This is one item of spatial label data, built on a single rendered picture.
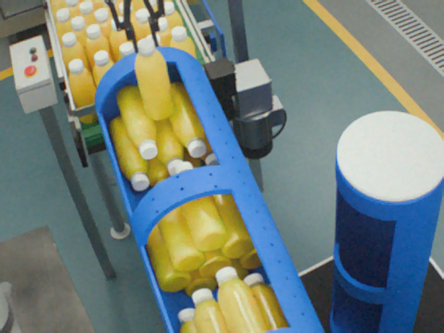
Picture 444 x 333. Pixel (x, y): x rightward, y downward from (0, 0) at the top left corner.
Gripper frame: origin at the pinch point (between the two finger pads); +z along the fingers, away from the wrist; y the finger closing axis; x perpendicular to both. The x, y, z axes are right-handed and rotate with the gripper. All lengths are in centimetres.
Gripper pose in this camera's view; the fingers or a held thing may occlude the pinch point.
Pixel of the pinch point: (143, 35)
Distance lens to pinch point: 171.1
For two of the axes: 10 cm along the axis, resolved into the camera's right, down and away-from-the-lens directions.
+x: -3.1, -7.1, 6.3
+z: 1.1, 6.3, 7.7
